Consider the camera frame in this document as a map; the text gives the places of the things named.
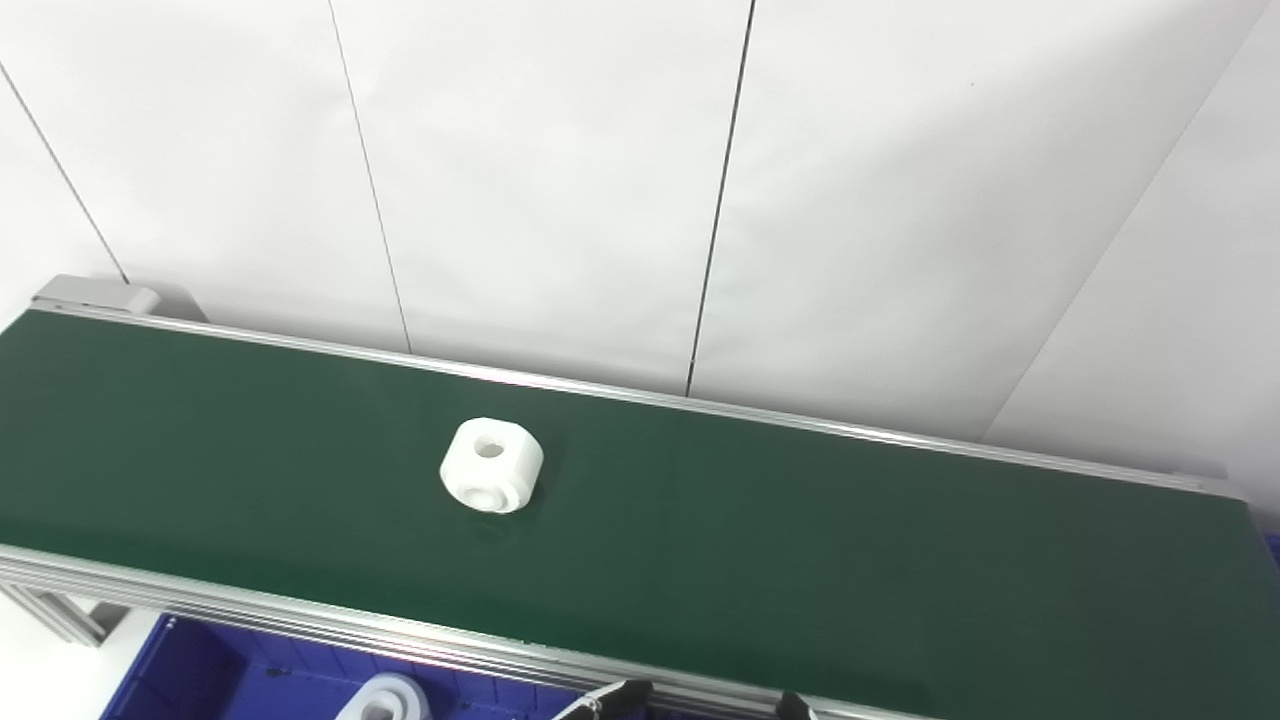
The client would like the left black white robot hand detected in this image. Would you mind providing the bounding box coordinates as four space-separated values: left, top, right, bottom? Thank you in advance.
550 680 653 720

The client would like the white round plastic part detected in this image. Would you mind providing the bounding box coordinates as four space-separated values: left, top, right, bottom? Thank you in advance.
439 417 545 515
335 673 431 720

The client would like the green conveyor belt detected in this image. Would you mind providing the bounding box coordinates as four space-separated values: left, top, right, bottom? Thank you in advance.
0 275 1280 720
0 308 1280 720

